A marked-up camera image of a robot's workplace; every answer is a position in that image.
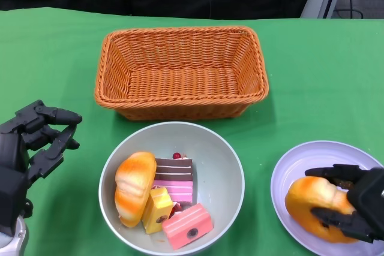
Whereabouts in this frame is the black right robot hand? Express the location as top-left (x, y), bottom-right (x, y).
top-left (305, 164), bottom-right (384, 243)

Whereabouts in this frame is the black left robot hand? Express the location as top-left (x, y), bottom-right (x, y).
top-left (0, 100), bottom-right (83, 233)

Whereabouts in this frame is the orange striped croissant bread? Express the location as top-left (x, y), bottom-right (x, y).
top-left (284, 176), bottom-right (361, 243)
top-left (114, 151), bottom-right (158, 228)

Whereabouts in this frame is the grey-green bowl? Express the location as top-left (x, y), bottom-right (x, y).
top-left (98, 121), bottom-right (245, 254)

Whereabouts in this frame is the lavender plate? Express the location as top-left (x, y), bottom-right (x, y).
top-left (269, 140), bottom-right (384, 256)

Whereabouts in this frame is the yellow cake block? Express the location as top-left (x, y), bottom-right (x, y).
top-left (141, 186), bottom-right (175, 235)

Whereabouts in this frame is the chocolate layered cake slice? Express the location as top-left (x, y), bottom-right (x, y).
top-left (154, 152), bottom-right (194, 183)

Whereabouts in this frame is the pink layered cake slice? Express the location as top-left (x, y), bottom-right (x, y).
top-left (151, 179), bottom-right (194, 205)

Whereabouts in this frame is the orange wicker basket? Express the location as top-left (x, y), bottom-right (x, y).
top-left (94, 26), bottom-right (269, 121)

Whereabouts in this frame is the pink cake block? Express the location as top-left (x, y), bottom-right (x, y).
top-left (161, 203), bottom-right (214, 251)

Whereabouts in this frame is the green tablecloth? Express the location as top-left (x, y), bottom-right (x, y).
top-left (0, 7), bottom-right (384, 256)

